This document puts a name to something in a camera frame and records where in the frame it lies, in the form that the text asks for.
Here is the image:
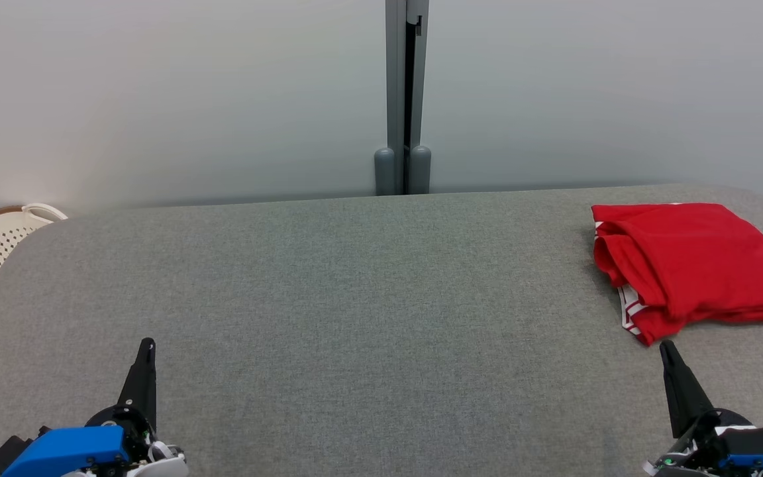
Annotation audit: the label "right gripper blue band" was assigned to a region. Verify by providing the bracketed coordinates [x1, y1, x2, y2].
[643, 340, 753, 477]

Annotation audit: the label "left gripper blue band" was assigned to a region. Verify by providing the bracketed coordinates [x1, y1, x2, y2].
[21, 338, 157, 477]

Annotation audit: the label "red t-shirt white sleeves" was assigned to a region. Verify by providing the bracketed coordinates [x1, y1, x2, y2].
[591, 202, 763, 346]

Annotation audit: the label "grey partition post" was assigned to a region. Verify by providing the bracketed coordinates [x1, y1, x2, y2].
[374, 0, 432, 196]

